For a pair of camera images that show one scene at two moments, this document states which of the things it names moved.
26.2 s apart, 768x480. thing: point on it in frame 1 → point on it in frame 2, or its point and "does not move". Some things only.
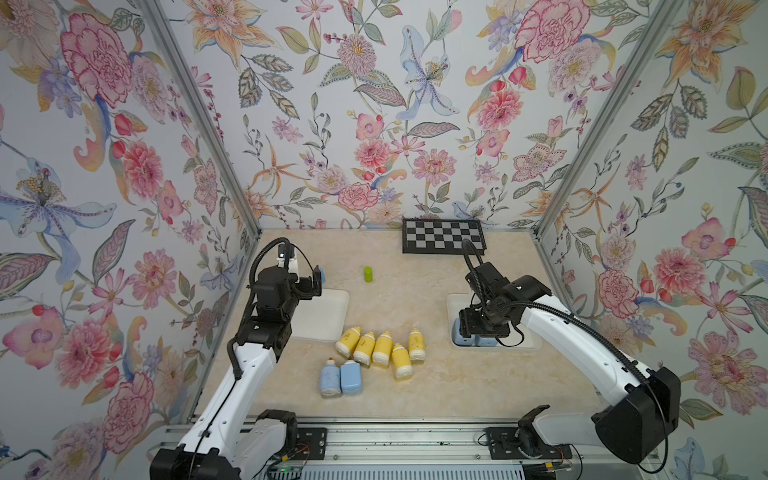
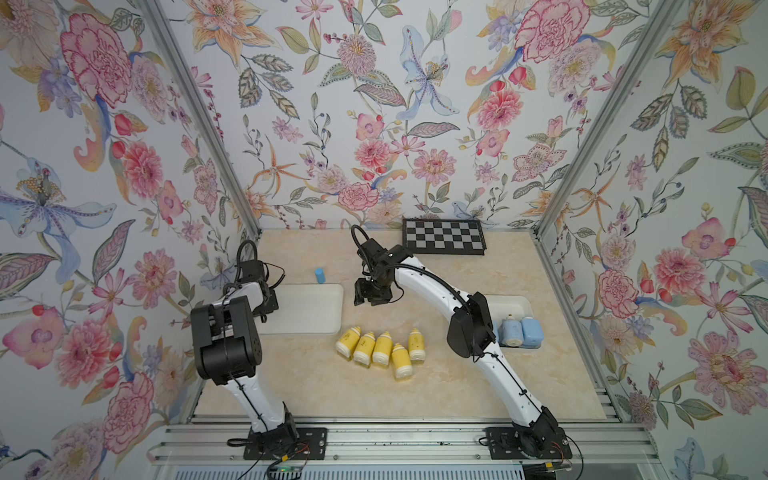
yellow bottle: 402,362 does not move
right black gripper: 468,326 → 360,292
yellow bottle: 416,347 does not move
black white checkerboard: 441,236 does not move
